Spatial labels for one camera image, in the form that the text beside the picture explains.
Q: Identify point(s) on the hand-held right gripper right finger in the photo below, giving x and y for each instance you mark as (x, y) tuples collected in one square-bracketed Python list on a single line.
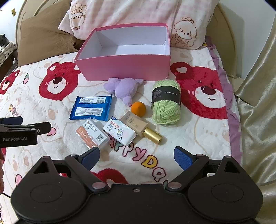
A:
[(183, 157)]

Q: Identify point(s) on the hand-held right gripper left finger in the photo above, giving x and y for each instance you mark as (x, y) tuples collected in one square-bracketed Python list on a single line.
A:
[(92, 159)]

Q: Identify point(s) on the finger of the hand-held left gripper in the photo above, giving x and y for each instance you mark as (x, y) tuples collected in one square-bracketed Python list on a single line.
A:
[(10, 120), (44, 128)]

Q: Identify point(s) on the clear plastic box orange label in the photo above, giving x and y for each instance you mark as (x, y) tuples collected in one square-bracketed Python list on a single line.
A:
[(90, 133)]

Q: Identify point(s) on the white tissue packet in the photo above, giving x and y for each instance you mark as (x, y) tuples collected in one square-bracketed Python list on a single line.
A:
[(118, 131)]

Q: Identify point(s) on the green yarn ball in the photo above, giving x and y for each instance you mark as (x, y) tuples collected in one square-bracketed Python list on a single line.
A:
[(166, 112)]

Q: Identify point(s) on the blue wet wipes packet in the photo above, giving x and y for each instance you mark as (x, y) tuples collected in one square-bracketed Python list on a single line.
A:
[(90, 107)]

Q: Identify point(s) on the beige foundation bottle gold cap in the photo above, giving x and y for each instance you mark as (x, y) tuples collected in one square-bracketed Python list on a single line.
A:
[(133, 122)]

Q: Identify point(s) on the orange makeup sponge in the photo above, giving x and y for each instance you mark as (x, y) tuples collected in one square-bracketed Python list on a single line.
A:
[(138, 108)]

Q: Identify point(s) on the purple plush toy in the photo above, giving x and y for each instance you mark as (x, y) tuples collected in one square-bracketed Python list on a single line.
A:
[(123, 88)]

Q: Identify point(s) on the pink cardboard box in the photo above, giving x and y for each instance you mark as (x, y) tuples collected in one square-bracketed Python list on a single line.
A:
[(125, 66)]

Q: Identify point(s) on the red bear printed blanket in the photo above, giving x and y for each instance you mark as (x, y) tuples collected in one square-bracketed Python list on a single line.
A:
[(32, 103)]

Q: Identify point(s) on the patterned white storage box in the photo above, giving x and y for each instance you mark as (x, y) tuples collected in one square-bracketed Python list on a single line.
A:
[(7, 51)]

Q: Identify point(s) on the grey cat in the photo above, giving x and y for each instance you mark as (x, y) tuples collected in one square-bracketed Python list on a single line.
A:
[(2, 39)]

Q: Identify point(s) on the brown pillow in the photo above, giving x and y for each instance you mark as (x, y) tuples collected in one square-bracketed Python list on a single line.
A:
[(43, 36)]

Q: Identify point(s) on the gold satin curtain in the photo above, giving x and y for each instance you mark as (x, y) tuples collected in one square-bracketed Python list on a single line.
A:
[(258, 107)]

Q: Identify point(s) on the beige bed headboard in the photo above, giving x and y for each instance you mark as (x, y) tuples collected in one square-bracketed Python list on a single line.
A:
[(226, 43)]

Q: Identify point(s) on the pink cartoon print pillow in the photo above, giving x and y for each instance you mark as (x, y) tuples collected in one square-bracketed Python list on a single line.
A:
[(129, 13)]

